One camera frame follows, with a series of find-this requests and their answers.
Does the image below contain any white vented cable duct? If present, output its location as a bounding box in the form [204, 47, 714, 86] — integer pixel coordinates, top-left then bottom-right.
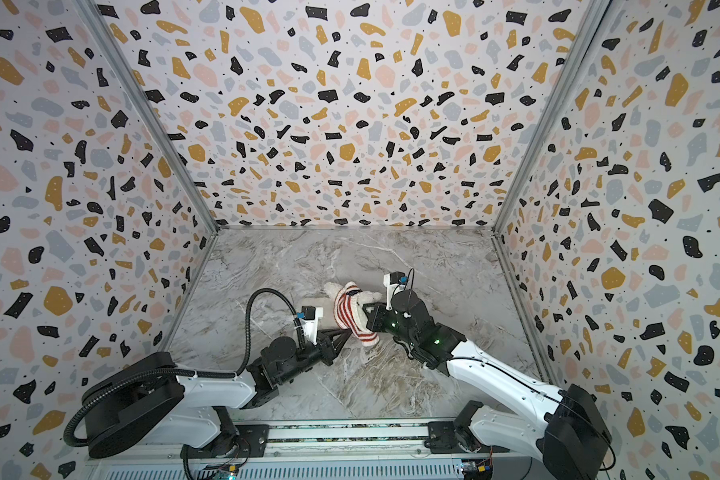
[88, 459, 464, 479]

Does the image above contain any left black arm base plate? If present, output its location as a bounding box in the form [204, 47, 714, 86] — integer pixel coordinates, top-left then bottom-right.
[180, 424, 270, 460]

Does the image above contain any aluminium corner post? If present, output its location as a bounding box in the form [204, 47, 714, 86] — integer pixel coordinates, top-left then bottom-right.
[492, 1, 610, 236]
[72, 0, 219, 235]

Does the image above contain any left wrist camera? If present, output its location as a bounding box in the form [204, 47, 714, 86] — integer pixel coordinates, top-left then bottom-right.
[295, 305, 324, 348]

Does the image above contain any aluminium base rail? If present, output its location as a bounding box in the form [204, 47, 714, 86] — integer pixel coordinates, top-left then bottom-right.
[82, 418, 551, 479]

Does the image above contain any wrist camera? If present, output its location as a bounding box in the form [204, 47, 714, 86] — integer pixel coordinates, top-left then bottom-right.
[383, 271, 409, 310]
[295, 305, 324, 348]

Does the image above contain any right aluminium corner post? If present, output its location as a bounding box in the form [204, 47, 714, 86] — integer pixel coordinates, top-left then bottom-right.
[492, 1, 610, 236]

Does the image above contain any left aluminium corner post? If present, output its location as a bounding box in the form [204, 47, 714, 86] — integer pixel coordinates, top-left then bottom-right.
[72, 0, 219, 235]

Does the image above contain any white plush teddy bear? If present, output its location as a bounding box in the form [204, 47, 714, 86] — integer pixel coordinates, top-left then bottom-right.
[299, 280, 386, 337]

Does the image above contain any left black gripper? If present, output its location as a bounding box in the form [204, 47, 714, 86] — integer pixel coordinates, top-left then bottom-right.
[281, 326, 354, 387]

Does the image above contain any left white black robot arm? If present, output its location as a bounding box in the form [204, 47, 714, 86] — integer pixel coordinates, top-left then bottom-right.
[64, 329, 351, 459]

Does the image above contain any red white striped knit sweater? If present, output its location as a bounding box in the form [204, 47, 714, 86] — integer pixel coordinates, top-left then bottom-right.
[333, 282, 384, 348]

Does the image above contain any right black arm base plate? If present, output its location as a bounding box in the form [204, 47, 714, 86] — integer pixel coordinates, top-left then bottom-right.
[424, 420, 489, 454]

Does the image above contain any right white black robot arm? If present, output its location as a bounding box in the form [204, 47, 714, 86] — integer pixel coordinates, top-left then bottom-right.
[363, 290, 612, 479]

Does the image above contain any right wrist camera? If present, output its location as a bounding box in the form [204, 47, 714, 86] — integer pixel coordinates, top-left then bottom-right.
[383, 271, 409, 310]

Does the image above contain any black corrugated cable conduit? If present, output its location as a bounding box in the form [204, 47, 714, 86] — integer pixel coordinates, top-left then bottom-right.
[62, 287, 304, 448]

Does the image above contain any thin black right camera cable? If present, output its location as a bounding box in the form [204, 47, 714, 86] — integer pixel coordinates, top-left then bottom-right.
[404, 268, 618, 480]

